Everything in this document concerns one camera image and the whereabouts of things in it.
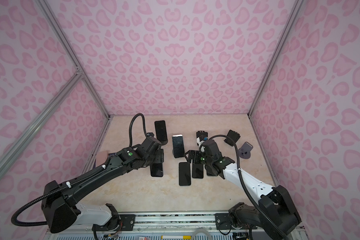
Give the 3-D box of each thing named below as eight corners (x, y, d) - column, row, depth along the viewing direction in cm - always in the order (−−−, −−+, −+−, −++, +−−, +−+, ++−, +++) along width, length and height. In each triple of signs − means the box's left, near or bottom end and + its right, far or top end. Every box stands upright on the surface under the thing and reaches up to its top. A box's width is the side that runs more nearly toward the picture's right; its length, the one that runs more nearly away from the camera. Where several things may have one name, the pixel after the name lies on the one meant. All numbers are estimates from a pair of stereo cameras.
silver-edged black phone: (174, 157, 98) (172, 149, 90) (173, 143, 105) (172, 134, 97) (184, 156, 98) (184, 148, 90) (182, 143, 105) (182, 133, 97)
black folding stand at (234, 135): (223, 141, 106) (226, 133, 99) (230, 134, 110) (233, 126, 103) (232, 147, 103) (235, 139, 96) (239, 139, 107) (242, 131, 100)
